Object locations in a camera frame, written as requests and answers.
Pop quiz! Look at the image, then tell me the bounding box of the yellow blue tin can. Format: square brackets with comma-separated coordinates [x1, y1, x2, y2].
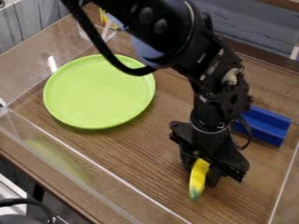
[99, 9, 118, 30]

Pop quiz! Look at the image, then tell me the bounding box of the black cable lower left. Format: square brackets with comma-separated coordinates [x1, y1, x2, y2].
[0, 198, 54, 224]

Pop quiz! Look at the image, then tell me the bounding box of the yellow toy banana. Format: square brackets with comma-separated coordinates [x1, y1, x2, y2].
[190, 158, 211, 201]

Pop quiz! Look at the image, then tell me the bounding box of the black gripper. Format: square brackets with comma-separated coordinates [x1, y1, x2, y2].
[170, 121, 250, 187]

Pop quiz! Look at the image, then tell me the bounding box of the green round plate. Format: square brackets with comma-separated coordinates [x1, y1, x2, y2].
[43, 54, 155, 130]

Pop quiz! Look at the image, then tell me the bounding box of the clear acrylic enclosure wall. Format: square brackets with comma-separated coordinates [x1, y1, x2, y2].
[0, 106, 190, 224]

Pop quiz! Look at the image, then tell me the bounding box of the blue plastic block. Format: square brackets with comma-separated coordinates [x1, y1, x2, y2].
[243, 106, 293, 147]

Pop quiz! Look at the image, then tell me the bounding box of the clear acrylic corner bracket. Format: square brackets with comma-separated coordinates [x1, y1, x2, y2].
[75, 10, 118, 46]

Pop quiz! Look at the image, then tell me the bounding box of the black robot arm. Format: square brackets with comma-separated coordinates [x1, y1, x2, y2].
[62, 0, 253, 187]

